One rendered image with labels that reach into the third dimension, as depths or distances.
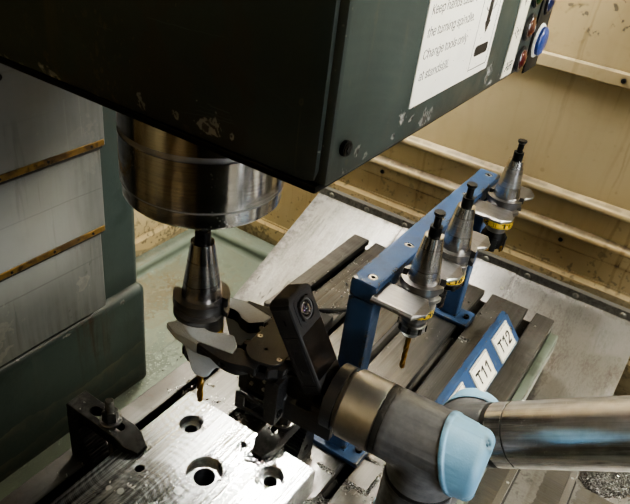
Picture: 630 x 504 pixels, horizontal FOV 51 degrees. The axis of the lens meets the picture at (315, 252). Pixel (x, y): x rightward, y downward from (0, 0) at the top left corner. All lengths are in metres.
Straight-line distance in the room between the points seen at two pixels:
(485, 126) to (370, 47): 1.20
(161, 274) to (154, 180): 1.38
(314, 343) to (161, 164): 0.24
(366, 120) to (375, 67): 0.04
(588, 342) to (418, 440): 1.02
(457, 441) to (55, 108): 0.75
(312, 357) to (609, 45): 1.02
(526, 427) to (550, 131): 0.92
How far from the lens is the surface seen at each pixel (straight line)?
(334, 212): 1.82
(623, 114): 1.52
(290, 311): 0.64
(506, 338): 1.33
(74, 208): 1.18
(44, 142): 1.09
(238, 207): 0.60
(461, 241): 0.98
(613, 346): 1.64
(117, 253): 1.36
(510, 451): 0.78
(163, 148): 0.57
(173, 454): 0.95
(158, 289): 1.91
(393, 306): 0.86
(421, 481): 0.68
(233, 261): 2.03
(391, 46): 0.44
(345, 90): 0.40
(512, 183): 1.16
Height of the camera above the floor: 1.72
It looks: 33 degrees down
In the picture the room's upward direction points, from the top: 8 degrees clockwise
